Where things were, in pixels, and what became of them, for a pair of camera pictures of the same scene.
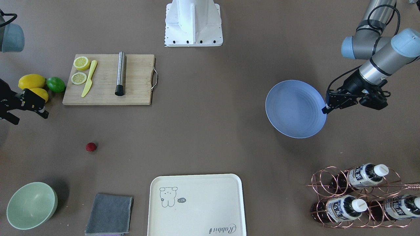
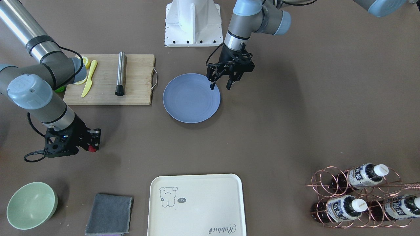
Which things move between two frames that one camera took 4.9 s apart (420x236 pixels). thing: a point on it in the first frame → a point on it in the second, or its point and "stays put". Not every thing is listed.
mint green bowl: [31, 205] stays put
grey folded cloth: [110, 214] stays put
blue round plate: [294, 108] → [188, 98]
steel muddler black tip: [119, 90] stays put
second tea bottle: [338, 208] stays put
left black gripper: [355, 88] → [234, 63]
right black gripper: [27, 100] → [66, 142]
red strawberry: [91, 147] stays put
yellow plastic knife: [89, 82] stays put
